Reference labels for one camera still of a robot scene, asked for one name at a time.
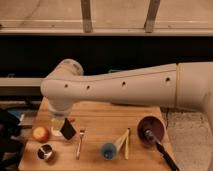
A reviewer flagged black handled ladle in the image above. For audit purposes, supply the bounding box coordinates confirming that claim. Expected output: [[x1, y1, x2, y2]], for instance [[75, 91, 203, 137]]
[[145, 129, 180, 171]]

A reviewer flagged maroon plate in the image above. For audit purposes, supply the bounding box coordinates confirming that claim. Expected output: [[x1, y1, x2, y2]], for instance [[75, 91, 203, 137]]
[[137, 116, 165, 147]]

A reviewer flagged grey left window post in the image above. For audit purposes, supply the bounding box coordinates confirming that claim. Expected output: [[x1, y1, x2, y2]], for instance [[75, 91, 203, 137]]
[[81, 0, 92, 33]]

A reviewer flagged grey window post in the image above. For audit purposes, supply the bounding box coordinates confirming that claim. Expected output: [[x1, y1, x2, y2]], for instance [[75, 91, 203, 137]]
[[144, 0, 161, 33], [81, 0, 92, 33]]

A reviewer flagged red yellow apple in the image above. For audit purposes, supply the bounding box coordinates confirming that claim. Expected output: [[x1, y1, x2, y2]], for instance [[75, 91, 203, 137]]
[[33, 126, 49, 142]]

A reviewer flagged green plastic tray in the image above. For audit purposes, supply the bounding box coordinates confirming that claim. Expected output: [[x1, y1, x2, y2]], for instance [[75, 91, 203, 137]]
[[108, 70, 121, 73]]

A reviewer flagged white cup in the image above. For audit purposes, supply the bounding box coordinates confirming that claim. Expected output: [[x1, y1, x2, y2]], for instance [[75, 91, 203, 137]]
[[51, 129, 63, 137]]

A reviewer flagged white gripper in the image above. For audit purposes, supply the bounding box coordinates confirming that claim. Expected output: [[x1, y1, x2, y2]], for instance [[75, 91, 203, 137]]
[[48, 101, 71, 131]]

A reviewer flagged wooden stick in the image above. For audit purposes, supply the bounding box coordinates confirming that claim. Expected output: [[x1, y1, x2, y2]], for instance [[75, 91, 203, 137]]
[[124, 128, 130, 160]]

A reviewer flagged silver fork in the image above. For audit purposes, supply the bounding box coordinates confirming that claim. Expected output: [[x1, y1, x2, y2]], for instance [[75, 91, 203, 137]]
[[76, 129, 86, 160]]

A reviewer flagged black bag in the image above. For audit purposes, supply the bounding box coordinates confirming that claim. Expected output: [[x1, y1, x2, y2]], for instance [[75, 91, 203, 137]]
[[0, 108, 23, 171]]

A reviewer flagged grey right window post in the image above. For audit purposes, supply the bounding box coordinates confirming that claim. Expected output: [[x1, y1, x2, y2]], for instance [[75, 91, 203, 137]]
[[144, 0, 161, 33]]

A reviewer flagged metal cup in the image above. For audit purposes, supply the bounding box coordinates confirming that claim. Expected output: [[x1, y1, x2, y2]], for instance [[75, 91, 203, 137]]
[[37, 144, 54, 162]]

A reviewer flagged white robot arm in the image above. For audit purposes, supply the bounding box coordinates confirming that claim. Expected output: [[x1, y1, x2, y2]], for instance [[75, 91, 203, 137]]
[[40, 59, 213, 133]]

